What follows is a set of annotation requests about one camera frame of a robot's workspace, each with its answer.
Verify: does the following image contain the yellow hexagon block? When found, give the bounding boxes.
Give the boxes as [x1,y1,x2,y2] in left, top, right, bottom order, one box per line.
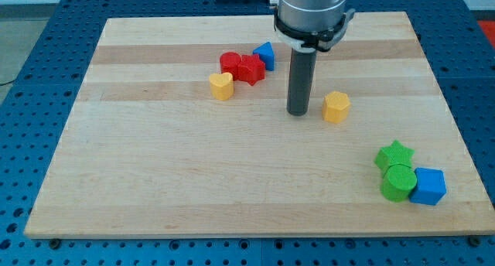
[322,91,351,124]

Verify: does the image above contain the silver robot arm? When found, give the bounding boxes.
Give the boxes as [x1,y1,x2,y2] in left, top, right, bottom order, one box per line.
[268,0,355,53]

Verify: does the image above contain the red star block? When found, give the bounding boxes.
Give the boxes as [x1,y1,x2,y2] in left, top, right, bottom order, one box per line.
[237,53,265,86]

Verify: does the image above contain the green star block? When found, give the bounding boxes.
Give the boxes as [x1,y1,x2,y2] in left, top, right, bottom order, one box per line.
[374,140,415,176]

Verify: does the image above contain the yellow heart block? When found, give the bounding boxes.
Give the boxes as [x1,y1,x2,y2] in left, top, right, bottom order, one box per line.
[209,73,234,101]

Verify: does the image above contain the wooden board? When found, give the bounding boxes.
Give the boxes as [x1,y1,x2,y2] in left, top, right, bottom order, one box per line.
[25,12,494,239]

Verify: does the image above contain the red cylinder block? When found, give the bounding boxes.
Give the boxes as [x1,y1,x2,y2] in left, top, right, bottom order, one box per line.
[219,52,241,80]

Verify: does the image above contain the blue triangle block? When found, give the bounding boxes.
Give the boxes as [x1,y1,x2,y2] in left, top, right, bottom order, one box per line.
[252,42,275,71]

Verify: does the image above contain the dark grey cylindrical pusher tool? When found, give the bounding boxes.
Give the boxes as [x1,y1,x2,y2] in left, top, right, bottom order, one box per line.
[286,49,317,116]

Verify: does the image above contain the green cylinder block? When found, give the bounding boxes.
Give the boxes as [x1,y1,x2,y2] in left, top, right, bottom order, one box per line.
[381,165,417,202]

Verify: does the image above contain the blue cube block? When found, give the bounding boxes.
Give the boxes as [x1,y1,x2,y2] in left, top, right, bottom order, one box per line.
[409,167,447,206]

